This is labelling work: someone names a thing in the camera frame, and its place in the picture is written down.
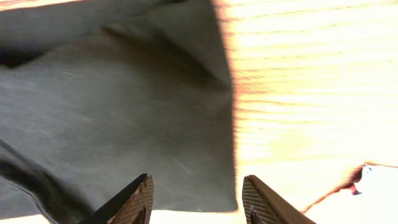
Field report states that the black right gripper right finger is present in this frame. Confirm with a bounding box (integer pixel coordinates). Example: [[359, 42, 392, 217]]
[[242, 175, 315, 224]]

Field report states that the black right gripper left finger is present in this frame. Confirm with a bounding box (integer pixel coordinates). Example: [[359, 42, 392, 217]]
[[79, 174, 154, 224]]

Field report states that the black t-shirt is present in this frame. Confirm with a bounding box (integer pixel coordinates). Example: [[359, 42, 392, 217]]
[[1, 0, 237, 223]]

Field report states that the red shirt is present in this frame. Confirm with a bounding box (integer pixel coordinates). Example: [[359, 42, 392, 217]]
[[302, 164, 397, 213]]

